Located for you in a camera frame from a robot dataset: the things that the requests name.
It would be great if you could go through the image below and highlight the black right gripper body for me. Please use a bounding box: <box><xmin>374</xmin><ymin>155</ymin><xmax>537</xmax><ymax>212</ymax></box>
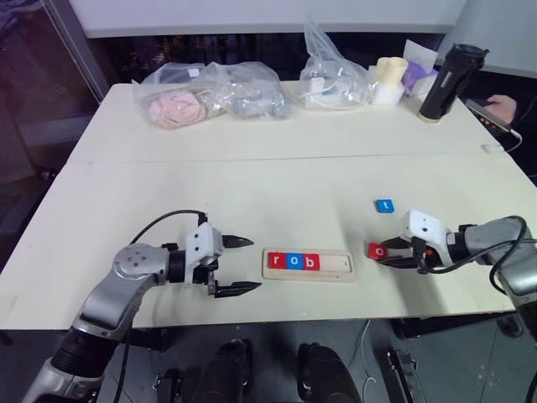
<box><xmin>401</xmin><ymin>236</ymin><xmax>434</xmax><ymax>275</ymax></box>

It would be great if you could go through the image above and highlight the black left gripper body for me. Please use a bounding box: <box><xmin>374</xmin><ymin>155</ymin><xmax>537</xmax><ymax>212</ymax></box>
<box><xmin>200</xmin><ymin>233</ymin><xmax>227</xmax><ymax>298</ymax></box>

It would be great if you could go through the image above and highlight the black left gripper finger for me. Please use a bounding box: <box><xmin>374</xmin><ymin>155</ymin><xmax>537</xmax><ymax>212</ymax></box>
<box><xmin>222</xmin><ymin>235</ymin><xmax>255</xmax><ymax>250</ymax></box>
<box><xmin>215</xmin><ymin>281</ymin><xmax>263</xmax><ymax>300</ymax></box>

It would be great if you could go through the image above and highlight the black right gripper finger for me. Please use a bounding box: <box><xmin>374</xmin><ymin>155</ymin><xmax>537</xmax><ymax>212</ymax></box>
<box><xmin>379</xmin><ymin>236</ymin><xmax>410</xmax><ymax>252</ymax></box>
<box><xmin>382</xmin><ymin>256</ymin><xmax>416</xmax><ymax>270</ymax></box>

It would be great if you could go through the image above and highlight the wooden letter tray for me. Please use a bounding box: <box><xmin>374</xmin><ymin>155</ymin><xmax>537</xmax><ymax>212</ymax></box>
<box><xmin>262</xmin><ymin>248</ymin><xmax>357</xmax><ymax>285</ymax></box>

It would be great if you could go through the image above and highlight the bare person hand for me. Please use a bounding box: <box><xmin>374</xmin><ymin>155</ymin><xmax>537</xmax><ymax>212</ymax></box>
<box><xmin>487</xmin><ymin>94</ymin><xmax>519</xmax><ymax>125</ymax></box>

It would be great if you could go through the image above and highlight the dark rounded shape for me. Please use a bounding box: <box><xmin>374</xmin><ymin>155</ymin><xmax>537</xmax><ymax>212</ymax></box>
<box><xmin>196</xmin><ymin>338</ymin><xmax>253</xmax><ymax>403</ymax></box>
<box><xmin>296</xmin><ymin>343</ymin><xmax>350</xmax><ymax>403</ymax></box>

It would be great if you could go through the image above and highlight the black metal bar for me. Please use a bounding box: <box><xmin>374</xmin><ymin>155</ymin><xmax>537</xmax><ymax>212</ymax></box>
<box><xmin>383</xmin><ymin>348</ymin><xmax>421</xmax><ymax>403</ymax></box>

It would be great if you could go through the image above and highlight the plastic bag with grey item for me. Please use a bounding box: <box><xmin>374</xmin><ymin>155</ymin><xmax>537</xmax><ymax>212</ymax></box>
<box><xmin>205</xmin><ymin>61</ymin><xmax>293</xmax><ymax>123</ymax></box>

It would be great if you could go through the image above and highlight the plastic bag with pink item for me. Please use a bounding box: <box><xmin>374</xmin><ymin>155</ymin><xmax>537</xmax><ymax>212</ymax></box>
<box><xmin>132</xmin><ymin>61</ymin><xmax>227</xmax><ymax>132</ymax></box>

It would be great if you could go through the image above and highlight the dark smartphone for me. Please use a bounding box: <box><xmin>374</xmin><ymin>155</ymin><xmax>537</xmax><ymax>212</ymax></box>
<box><xmin>464</xmin><ymin>98</ymin><xmax>514</xmax><ymax>134</ymax></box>

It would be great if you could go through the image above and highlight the black tumbler bottle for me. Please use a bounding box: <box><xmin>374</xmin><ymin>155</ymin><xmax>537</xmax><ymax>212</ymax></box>
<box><xmin>418</xmin><ymin>42</ymin><xmax>491</xmax><ymax>126</ymax></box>

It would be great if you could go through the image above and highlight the purple plastic item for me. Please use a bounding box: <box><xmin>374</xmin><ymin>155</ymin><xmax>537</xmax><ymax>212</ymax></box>
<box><xmin>401</xmin><ymin>60</ymin><xmax>440</xmax><ymax>98</ymax></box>

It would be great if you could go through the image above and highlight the cream plastic cup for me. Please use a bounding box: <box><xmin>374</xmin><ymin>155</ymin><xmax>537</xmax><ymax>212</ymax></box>
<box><xmin>376</xmin><ymin>56</ymin><xmax>409</xmax><ymax>90</ymax></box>

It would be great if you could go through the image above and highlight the plastic bag with white items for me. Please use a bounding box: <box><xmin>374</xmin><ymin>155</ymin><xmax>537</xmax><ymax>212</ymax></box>
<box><xmin>299</xmin><ymin>16</ymin><xmax>375</xmax><ymax>112</ymax></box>

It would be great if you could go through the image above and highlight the white paper pouch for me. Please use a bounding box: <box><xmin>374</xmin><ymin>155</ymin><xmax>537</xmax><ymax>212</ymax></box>
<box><xmin>403</xmin><ymin>39</ymin><xmax>439</xmax><ymax>71</ymax></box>

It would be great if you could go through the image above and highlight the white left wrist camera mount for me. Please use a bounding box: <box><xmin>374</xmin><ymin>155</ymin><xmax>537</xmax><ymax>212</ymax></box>
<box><xmin>185</xmin><ymin>222</ymin><xmax>224</xmax><ymax>287</ymax></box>

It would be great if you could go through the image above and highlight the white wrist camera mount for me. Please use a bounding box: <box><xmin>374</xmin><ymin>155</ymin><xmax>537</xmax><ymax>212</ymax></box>
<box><xmin>403</xmin><ymin>209</ymin><xmax>452</xmax><ymax>270</ymax></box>
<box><xmin>185</xmin><ymin>222</ymin><xmax>224</xmax><ymax>287</ymax></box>

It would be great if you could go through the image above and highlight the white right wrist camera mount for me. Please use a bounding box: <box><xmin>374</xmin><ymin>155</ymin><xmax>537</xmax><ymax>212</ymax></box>
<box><xmin>403</xmin><ymin>209</ymin><xmax>452</xmax><ymax>270</ymax></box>

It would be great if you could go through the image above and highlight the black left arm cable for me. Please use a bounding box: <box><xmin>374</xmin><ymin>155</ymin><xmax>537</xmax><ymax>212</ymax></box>
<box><xmin>113</xmin><ymin>209</ymin><xmax>210</xmax><ymax>403</ymax></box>

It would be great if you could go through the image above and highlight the thin white hanging cable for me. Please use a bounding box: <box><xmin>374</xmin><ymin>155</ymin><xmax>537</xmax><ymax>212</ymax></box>
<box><xmin>359</xmin><ymin>318</ymin><xmax>378</xmax><ymax>403</ymax></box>

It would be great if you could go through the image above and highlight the white charging cable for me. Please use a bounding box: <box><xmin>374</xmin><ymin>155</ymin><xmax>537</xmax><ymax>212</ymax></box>
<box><xmin>480</xmin><ymin>128</ymin><xmax>524</xmax><ymax>154</ymax></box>

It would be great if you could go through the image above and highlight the grey metal post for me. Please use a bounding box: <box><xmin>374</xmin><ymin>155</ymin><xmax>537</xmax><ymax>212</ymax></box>
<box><xmin>44</xmin><ymin>0</ymin><xmax>107</xmax><ymax>102</ymax></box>

